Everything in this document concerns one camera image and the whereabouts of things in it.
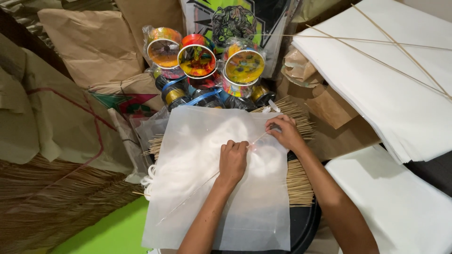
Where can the person's right hand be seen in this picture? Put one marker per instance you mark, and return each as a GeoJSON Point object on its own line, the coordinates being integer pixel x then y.
{"type": "Point", "coordinates": [287, 132]}

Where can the person's left hand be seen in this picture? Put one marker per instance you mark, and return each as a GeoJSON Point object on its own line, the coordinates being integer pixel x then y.
{"type": "Point", "coordinates": [233, 162]}

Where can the person's right fingers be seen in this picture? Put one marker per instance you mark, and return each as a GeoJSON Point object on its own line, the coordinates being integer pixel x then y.
{"type": "Point", "coordinates": [280, 121]}

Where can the person's left fingers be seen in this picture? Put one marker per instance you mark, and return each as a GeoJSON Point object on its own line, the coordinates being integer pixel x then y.
{"type": "Point", "coordinates": [235, 146]}

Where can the translucent white paper sheet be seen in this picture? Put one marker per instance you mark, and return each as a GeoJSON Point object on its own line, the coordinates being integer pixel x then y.
{"type": "Point", "coordinates": [197, 158]}

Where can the thin bamboo kite stick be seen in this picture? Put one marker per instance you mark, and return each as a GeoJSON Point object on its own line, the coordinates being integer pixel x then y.
{"type": "Point", "coordinates": [190, 196]}

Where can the white tape strip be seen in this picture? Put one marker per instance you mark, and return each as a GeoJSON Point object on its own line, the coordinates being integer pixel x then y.
{"type": "Point", "coordinates": [274, 105]}

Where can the gold thread spool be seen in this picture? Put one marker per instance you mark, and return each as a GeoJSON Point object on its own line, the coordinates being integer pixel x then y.
{"type": "Point", "coordinates": [174, 96]}
{"type": "Point", "coordinates": [261, 93]}

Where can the black thread spool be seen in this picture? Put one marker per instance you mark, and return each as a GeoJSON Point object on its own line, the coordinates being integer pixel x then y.
{"type": "Point", "coordinates": [242, 103]}

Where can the crumpled brown paper wrapping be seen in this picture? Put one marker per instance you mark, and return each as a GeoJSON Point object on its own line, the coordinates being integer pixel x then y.
{"type": "Point", "coordinates": [332, 105]}

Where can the black spool with blue band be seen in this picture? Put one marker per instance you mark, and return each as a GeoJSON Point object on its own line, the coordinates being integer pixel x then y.
{"type": "Point", "coordinates": [206, 100]}

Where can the bundle of short bamboo sticks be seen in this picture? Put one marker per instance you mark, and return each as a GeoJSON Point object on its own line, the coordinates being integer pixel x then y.
{"type": "Point", "coordinates": [300, 183]}

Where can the clear plastic bag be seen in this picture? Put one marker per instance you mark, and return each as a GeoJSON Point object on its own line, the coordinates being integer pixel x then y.
{"type": "Point", "coordinates": [141, 130]}

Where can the black round tray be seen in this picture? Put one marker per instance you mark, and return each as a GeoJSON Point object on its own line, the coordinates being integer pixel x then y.
{"type": "Point", "coordinates": [303, 229]}

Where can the long thin bamboo stick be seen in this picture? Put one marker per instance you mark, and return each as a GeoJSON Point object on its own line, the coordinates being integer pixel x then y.
{"type": "Point", "coordinates": [374, 59]}
{"type": "Point", "coordinates": [353, 39]}
{"type": "Point", "coordinates": [402, 52]}

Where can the black green printed kite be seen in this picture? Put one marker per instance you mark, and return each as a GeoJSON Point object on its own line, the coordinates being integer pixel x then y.
{"type": "Point", "coordinates": [233, 21]}

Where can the stack of white paper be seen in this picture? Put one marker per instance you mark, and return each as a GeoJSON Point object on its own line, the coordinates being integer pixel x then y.
{"type": "Point", "coordinates": [388, 88]}

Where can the sticks wrapped in brown paper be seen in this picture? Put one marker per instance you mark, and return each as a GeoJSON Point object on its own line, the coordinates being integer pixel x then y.
{"type": "Point", "coordinates": [134, 86]}

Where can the green pink star kite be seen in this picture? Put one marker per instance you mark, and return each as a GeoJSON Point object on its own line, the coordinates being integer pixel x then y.
{"type": "Point", "coordinates": [123, 104]}

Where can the large white paper sheet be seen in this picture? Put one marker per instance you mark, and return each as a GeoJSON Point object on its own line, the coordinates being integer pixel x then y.
{"type": "Point", "coordinates": [388, 211]}

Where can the green mat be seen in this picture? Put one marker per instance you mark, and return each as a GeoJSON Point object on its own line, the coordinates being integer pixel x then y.
{"type": "Point", "coordinates": [113, 232]}

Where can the brown paper sheet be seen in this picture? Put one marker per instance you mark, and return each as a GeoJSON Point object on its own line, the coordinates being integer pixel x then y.
{"type": "Point", "coordinates": [148, 17]}

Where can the large brown paper package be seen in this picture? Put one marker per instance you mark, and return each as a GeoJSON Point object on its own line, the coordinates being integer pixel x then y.
{"type": "Point", "coordinates": [91, 46]}

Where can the heap of long thin sticks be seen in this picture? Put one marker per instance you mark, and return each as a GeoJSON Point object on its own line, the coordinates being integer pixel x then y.
{"type": "Point", "coordinates": [53, 208]}

